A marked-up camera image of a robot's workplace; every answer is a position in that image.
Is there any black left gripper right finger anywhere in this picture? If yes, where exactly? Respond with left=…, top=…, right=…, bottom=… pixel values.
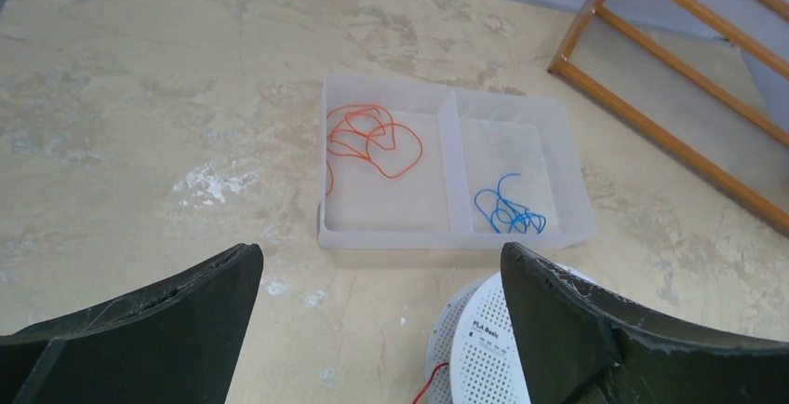
left=500, top=242, right=788, bottom=403

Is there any white filament spool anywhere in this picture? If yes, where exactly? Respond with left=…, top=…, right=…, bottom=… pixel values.
left=413, top=264, right=609, bottom=403

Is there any wooden shoe rack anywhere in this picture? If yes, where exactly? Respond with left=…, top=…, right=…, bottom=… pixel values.
left=548, top=0, right=788, bottom=232

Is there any blue wire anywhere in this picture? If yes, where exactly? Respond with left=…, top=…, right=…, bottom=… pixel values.
left=474, top=172, right=547, bottom=236

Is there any translucent plastic divided tray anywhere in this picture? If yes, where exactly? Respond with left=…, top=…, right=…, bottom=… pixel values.
left=317, top=74, right=597, bottom=249

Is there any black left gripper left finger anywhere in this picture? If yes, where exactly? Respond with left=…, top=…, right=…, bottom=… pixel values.
left=1, top=244, right=264, bottom=403

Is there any red wire on spool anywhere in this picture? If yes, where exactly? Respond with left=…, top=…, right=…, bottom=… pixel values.
left=411, top=362, right=450, bottom=404

